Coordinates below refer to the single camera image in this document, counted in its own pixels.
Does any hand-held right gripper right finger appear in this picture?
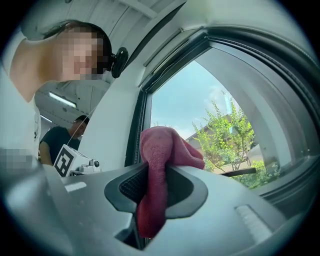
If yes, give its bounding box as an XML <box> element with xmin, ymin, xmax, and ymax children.
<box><xmin>147</xmin><ymin>166</ymin><xmax>298</xmax><ymax>256</ymax></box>

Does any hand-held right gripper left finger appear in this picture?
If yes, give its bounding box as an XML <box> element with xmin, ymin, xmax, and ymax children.
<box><xmin>4</xmin><ymin>162</ymin><xmax>151</xmax><ymax>256</ymax></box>

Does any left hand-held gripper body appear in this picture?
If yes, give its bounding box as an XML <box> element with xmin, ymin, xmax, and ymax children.
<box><xmin>53</xmin><ymin>144</ymin><xmax>101</xmax><ymax>178</ymax></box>

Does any red cloth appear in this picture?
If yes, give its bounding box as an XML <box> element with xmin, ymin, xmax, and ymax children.
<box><xmin>136</xmin><ymin>126</ymin><xmax>206</xmax><ymax>238</ymax></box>

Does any tall glass window pane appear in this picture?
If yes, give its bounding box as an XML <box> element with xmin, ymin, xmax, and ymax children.
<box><xmin>149</xmin><ymin>42</ymin><xmax>311</xmax><ymax>196</ymax></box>

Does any person's cream shirt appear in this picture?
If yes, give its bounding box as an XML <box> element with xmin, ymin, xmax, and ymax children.
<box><xmin>0</xmin><ymin>37</ymin><xmax>42</xmax><ymax>161</ymax></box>

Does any green hedge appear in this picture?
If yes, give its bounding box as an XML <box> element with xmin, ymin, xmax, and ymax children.
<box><xmin>219</xmin><ymin>159</ymin><xmax>281</xmax><ymax>189</ymax></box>

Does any black framed window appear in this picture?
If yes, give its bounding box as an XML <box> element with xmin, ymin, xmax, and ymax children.
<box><xmin>124</xmin><ymin>24</ymin><xmax>320</xmax><ymax>218</ymax></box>

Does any thin-trunk tree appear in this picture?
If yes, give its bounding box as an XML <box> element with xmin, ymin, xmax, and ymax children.
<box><xmin>192</xmin><ymin>92</ymin><xmax>256</xmax><ymax>173</ymax></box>

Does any person's head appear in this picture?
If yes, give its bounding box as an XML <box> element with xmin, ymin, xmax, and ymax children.
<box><xmin>9</xmin><ymin>19</ymin><xmax>113</xmax><ymax>101</ymax></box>

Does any black head camera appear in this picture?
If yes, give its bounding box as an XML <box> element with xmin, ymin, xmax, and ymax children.
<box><xmin>109</xmin><ymin>46</ymin><xmax>130</xmax><ymax>79</ymax></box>

